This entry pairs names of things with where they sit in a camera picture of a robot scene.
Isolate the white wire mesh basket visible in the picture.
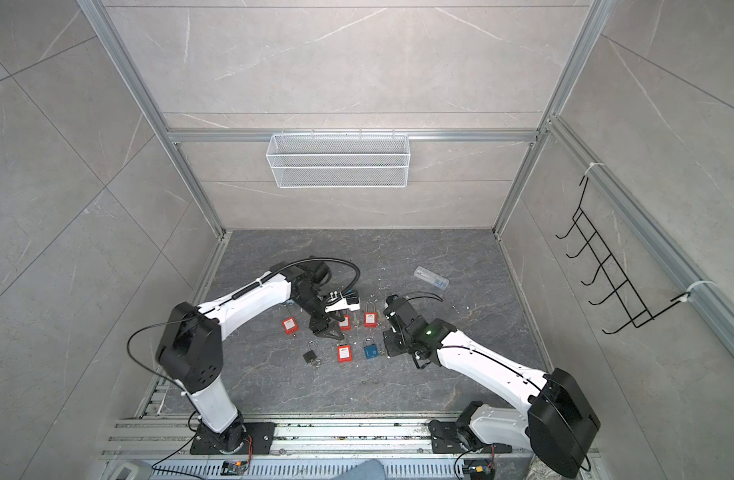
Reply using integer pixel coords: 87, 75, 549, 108
266, 132, 411, 189

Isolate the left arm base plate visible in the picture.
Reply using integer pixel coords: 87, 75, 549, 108
189, 422, 276, 455

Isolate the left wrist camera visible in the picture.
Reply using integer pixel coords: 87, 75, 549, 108
324, 289, 360, 313

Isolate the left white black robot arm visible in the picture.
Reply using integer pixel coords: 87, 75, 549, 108
125, 256, 361, 454

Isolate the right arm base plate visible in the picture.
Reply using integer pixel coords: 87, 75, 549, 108
428, 419, 513, 454

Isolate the small black padlock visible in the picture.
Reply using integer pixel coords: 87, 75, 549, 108
303, 340, 321, 368

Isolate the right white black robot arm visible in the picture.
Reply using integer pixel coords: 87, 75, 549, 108
383, 294, 601, 478

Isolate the red padlock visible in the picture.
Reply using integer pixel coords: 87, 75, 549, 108
363, 300, 379, 328
282, 304, 299, 337
338, 315, 352, 332
336, 344, 353, 363

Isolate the black wire hook rack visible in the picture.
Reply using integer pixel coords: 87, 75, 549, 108
554, 176, 696, 336

